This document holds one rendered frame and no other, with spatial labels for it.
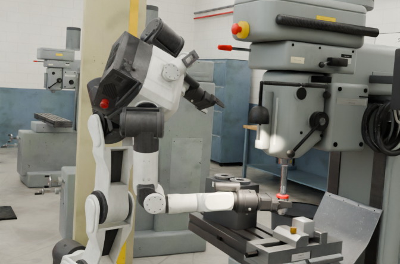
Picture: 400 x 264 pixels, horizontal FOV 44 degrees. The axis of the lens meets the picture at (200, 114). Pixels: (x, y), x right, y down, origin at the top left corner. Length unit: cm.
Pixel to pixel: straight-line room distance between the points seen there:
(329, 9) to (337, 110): 36
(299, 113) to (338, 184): 54
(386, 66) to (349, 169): 46
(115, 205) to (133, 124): 53
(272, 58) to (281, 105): 17
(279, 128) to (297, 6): 43
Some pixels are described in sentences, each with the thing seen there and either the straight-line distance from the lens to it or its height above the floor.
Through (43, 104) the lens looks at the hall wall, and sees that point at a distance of 1067.
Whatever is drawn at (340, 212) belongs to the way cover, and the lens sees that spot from 220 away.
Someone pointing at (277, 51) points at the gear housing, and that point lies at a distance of 176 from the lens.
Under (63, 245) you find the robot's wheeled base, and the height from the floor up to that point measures 75.
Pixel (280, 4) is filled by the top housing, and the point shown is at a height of 184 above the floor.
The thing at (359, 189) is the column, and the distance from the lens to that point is 216.
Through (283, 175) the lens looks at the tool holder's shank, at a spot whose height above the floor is 124.
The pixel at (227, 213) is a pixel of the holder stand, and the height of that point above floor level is 101.
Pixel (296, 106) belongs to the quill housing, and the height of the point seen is 150.
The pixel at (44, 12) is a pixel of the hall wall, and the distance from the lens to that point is 1072.
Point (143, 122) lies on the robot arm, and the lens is 170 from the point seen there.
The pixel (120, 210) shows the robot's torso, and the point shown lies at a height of 101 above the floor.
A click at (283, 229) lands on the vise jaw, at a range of 183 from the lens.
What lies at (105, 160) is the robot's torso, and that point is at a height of 122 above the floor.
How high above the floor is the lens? 157
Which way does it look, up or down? 4 degrees down
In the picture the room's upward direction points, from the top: 4 degrees clockwise
